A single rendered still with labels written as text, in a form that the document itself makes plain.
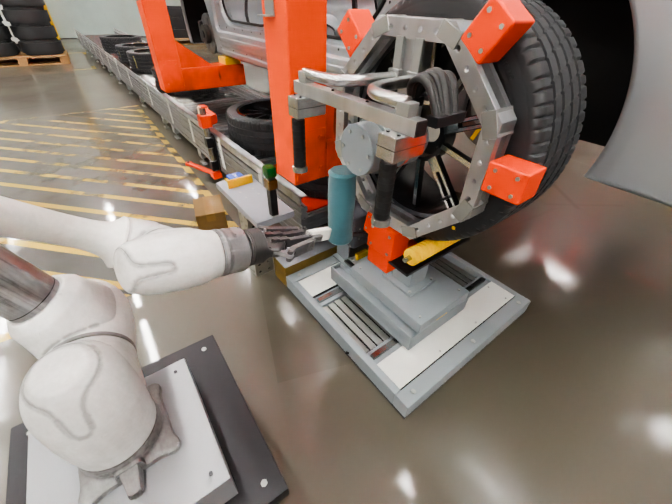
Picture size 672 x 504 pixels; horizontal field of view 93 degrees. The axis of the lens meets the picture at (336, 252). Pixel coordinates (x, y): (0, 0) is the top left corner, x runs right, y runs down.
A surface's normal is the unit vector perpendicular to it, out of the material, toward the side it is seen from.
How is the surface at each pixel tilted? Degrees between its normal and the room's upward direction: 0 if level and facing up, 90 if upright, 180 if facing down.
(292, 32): 90
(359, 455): 0
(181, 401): 1
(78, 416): 70
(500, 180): 90
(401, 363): 0
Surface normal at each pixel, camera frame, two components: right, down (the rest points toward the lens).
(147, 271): 0.53, 0.18
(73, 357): 0.04, -0.67
